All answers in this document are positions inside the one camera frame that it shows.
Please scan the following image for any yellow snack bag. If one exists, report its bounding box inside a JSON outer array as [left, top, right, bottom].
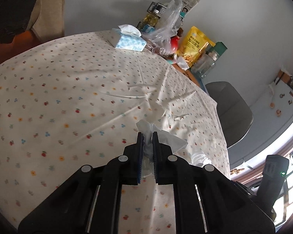
[[176, 26, 215, 68]]

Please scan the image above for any green box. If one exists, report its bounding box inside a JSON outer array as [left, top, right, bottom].
[[206, 41, 227, 59]]

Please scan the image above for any white printed box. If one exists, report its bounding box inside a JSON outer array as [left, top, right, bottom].
[[179, 0, 201, 18]]

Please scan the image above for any red container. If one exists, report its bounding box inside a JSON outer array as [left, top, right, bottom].
[[170, 36, 180, 54]]

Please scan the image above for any grey chair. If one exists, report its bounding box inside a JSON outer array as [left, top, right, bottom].
[[205, 82, 254, 149]]

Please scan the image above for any clear plastic bag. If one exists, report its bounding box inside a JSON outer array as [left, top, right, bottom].
[[142, 0, 183, 55]]

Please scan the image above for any cardboard box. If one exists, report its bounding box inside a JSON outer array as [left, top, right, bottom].
[[273, 69, 293, 86]]

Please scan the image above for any white plastic bag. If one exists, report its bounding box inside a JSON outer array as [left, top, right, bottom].
[[136, 120, 188, 162]]

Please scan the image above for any black wire rack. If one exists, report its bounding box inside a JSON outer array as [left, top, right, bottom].
[[137, 1, 169, 30]]

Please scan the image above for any glass jar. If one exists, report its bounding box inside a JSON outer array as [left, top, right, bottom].
[[192, 51, 219, 77]]

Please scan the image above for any white refrigerator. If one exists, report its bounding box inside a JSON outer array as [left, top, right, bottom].
[[249, 77, 293, 138]]

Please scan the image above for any black garment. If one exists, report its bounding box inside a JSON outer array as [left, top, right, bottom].
[[0, 0, 43, 43]]

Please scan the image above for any orange chair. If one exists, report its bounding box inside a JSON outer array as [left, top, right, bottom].
[[0, 29, 39, 71]]

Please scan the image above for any beige cloth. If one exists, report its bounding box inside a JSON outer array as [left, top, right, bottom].
[[30, 0, 65, 41]]

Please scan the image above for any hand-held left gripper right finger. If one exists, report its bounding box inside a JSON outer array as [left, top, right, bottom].
[[153, 132, 275, 234]]

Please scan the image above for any floral tablecloth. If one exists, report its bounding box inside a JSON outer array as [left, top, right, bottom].
[[0, 30, 229, 234]]

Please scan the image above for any blue white tissue pack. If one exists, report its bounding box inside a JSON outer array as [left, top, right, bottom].
[[112, 24, 147, 52]]

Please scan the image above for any light blue packet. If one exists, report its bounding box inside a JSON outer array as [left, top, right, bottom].
[[143, 24, 157, 34]]

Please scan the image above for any clear plastic wrapper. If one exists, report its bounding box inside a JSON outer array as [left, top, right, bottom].
[[190, 151, 212, 168]]

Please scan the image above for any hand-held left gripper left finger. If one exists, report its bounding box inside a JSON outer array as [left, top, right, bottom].
[[18, 132, 144, 234]]

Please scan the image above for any cooking oil bottle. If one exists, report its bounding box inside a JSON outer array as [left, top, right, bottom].
[[143, 9, 160, 27]]

